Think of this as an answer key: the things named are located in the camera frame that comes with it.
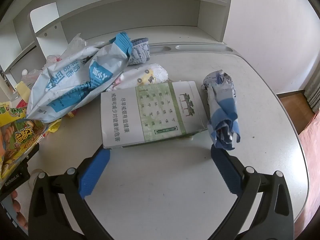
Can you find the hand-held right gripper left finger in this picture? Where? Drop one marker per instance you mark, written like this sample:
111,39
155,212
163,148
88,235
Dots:
95,170

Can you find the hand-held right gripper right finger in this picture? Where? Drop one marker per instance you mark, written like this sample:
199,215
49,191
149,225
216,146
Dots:
225,170

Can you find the yellow snack packet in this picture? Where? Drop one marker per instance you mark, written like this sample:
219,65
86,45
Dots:
17,132

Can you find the clear plastic bag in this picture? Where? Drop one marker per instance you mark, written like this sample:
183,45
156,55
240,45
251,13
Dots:
75,45

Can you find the blue knitted sock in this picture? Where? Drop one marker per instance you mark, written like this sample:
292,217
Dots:
140,51

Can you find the person's left hand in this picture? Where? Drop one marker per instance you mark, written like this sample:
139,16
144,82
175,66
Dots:
18,206

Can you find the crumpled blue and white wrapper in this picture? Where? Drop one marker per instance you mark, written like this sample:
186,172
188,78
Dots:
222,110

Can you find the white and green carton box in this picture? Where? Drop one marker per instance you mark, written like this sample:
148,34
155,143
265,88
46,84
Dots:
150,112

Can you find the pink blanket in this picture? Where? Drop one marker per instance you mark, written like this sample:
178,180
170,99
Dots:
311,155

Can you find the white and blue plastic bag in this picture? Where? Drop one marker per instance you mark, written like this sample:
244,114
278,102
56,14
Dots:
75,80

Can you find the white patterned snack packet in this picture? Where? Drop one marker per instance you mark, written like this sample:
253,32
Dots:
142,76

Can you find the grey curtain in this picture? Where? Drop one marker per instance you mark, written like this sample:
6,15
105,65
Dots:
312,95

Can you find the white shelf unit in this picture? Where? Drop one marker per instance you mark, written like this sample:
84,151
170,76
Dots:
125,17

